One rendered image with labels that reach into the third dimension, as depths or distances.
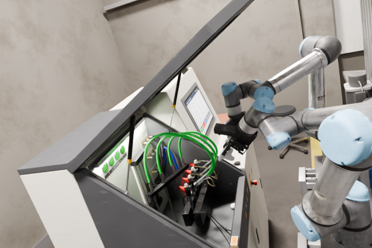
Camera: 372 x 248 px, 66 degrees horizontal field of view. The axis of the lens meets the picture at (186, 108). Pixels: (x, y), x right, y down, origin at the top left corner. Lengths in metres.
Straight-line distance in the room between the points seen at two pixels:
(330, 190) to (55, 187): 1.07
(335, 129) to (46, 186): 1.15
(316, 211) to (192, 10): 3.67
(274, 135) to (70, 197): 0.89
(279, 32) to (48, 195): 3.43
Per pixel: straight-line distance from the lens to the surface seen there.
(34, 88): 3.70
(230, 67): 4.29
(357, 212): 1.11
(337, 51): 1.45
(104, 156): 1.35
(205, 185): 1.76
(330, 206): 0.94
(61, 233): 1.56
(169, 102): 1.74
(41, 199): 1.49
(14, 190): 3.50
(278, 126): 1.06
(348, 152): 0.71
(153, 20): 4.59
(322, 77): 1.58
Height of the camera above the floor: 1.91
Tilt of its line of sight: 16 degrees down
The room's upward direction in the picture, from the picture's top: 15 degrees counter-clockwise
